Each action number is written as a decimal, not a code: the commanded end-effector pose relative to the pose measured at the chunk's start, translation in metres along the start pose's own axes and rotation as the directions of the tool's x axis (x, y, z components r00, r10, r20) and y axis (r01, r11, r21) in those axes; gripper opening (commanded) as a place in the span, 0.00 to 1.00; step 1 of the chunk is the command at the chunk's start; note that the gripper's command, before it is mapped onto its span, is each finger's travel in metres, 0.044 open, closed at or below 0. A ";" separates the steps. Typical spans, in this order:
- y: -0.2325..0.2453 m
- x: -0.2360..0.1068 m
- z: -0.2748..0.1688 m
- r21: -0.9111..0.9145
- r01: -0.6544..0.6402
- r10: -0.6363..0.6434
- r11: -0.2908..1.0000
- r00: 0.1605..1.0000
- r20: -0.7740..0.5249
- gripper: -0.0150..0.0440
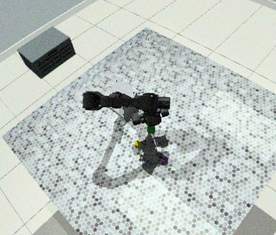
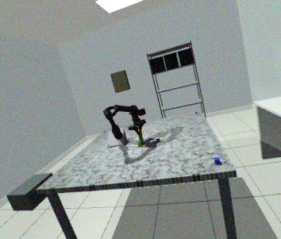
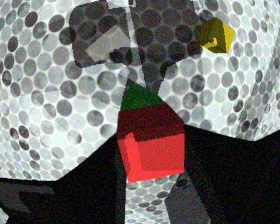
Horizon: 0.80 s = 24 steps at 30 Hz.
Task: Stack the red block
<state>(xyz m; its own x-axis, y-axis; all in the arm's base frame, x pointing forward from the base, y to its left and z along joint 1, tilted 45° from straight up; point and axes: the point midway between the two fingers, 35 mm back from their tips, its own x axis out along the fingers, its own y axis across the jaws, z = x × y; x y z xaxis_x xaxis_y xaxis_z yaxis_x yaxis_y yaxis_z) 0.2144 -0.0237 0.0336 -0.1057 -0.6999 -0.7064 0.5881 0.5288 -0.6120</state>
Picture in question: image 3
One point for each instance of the red block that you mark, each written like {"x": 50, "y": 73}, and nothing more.
{"x": 151, "y": 142}

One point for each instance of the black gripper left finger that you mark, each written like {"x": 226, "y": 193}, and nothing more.
{"x": 92, "y": 193}

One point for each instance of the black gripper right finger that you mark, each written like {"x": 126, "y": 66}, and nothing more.
{"x": 227, "y": 172}

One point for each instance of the yellow block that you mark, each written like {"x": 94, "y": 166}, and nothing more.
{"x": 215, "y": 36}

